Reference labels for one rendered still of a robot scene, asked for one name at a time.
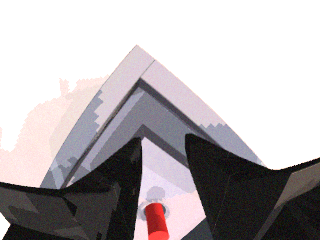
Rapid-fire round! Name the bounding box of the red peg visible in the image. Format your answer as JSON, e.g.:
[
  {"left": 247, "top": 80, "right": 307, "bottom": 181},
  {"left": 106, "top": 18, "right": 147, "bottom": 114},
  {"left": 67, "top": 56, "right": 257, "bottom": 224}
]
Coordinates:
[{"left": 145, "top": 203, "right": 169, "bottom": 240}]

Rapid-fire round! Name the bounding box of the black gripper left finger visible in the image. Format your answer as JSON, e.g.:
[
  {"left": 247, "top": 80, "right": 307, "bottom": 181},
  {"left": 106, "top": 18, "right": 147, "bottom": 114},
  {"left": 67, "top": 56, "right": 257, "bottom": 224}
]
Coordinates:
[{"left": 0, "top": 137, "right": 143, "bottom": 240}]

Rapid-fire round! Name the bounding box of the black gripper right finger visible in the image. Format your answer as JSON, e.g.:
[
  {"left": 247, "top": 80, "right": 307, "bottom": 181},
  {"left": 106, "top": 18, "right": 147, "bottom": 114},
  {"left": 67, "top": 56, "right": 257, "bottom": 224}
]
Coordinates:
[{"left": 185, "top": 133, "right": 320, "bottom": 240}]

